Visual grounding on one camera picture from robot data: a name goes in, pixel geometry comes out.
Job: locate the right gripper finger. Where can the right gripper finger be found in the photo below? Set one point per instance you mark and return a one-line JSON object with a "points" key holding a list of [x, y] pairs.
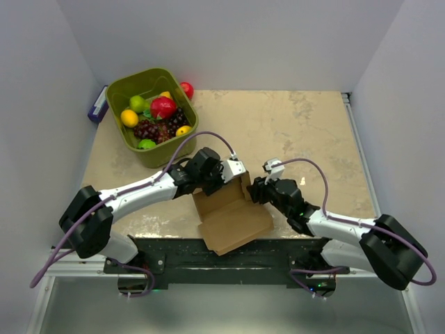
{"points": [[256, 194], [260, 182]]}

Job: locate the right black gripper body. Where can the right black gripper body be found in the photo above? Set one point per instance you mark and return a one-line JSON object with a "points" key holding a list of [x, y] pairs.
{"points": [[272, 197]]}

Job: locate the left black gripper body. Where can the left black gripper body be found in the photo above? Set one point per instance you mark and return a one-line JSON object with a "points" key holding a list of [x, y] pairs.
{"points": [[208, 184]]}

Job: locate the brown cardboard box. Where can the brown cardboard box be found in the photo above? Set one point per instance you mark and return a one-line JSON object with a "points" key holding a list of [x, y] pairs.
{"points": [[229, 218]]}

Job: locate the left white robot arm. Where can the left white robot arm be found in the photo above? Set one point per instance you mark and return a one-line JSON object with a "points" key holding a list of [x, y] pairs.
{"points": [[87, 221]]}

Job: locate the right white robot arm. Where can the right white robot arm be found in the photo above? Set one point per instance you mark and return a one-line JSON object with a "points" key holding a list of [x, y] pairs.
{"points": [[379, 245]]}

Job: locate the blue white small box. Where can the blue white small box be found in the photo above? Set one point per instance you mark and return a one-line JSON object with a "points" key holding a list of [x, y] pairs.
{"points": [[99, 108]]}

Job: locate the yellow lemon right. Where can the yellow lemon right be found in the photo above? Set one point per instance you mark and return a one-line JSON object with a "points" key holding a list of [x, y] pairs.
{"points": [[183, 130]]}

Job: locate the yellow lemon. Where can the yellow lemon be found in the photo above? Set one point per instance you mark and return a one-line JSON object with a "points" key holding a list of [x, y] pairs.
{"points": [[129, 118], [183, 130]]}

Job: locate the dark purple grape bunch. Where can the dark purple grape bunch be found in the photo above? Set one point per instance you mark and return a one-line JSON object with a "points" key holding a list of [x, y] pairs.
{"points": [[162, 130]]}

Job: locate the green fruit front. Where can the green fruit front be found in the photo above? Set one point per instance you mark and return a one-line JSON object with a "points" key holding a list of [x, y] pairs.
{"points": [[146, 144]]}

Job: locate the red pomegranate in bin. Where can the red pomegranate in bin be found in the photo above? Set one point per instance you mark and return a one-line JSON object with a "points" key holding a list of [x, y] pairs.
{"points": [[162, 108]]}

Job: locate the green plastic bin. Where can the green plastic bin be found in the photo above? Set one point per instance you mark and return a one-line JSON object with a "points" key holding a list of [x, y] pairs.
{"points": [[149, 84]]}

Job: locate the red apple outside bin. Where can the red apple outside bin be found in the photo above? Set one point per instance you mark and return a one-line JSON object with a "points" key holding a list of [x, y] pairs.
{"points": [[188, 89]]}

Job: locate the yellow fruit at back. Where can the yellow fruit at back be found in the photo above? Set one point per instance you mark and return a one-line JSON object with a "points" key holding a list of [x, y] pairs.
{"points": [[166, 95]]}

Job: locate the yellow lemon left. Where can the yellow lemon left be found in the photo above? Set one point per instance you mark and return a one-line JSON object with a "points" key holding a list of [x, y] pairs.
{"points": [[129, 118]]}

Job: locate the green pear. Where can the green pear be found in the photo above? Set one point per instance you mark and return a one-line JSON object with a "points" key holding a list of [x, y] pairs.
{"points": [[138, 104]]}

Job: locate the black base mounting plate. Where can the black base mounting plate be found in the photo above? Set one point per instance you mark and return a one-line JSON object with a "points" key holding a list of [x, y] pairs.
{"points": [[260, 262]]}

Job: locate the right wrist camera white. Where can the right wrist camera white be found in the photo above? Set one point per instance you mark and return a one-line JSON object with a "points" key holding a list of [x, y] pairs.
{"points": [[274, 169]]}

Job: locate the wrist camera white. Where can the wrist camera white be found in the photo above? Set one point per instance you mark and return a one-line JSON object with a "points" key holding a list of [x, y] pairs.
{"points": [[232, 169], [274, 169]]}

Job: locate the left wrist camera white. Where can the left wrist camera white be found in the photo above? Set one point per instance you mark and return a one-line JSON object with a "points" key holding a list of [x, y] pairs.
{"points": [[232, 169]]}

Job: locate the aluminium frame rail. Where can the aluminium frame rail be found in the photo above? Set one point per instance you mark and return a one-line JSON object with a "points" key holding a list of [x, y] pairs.
{"points": [[346, 102]]}

